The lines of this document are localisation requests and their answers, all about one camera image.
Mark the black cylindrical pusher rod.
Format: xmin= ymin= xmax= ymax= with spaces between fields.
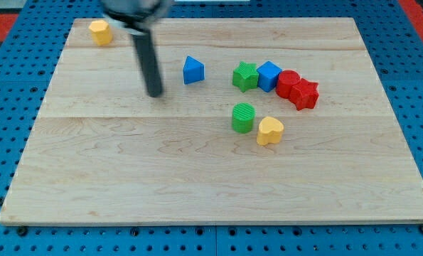
xmin=132 ymin=31 xmax=164 ymax=97

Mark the green cylinder block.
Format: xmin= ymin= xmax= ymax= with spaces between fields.
xmin=232 ymin=102 xmax=255 ymax=134

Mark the yellow heart block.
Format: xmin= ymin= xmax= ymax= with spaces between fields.
xmin=256 ymin=117 xmax=284 ymax=146

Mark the green star block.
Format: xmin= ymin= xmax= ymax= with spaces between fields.
xmin=232 ymin=61 xmax=259 ymax=92

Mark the yellow hexagon block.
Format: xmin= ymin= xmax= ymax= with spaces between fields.
xmin=88 ymin=19 xmax=112 ymax=46

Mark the red cylinder block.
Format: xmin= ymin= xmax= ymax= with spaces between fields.
xmin=275 ymin=70 xmax=301 ymax=99

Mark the red star block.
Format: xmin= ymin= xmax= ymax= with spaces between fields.
xmin=288 ymin=78 xmax=319 ymax=111

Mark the blue triangle block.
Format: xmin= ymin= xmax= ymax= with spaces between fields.
xmin=183 ymin=55 xmax=205 ymax=85

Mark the light wooden board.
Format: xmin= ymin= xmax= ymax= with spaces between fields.
xmin=0 ymin=18 xmax=423 ymax=227

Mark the blue cube block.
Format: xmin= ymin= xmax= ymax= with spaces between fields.
xmin=257 ymin=61 xmax=282 ymax=92

